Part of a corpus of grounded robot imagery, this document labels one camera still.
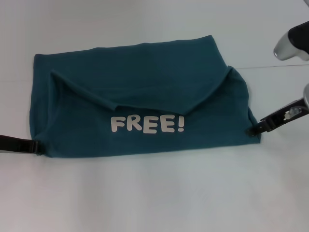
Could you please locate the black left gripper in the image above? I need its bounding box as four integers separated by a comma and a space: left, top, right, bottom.
0, 134, 42, 156

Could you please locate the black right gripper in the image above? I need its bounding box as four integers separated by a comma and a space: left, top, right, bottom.
245, 99, 307, 138

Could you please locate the teal blue t-shirt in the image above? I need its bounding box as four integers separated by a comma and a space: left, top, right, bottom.
28, 35, 262, 160

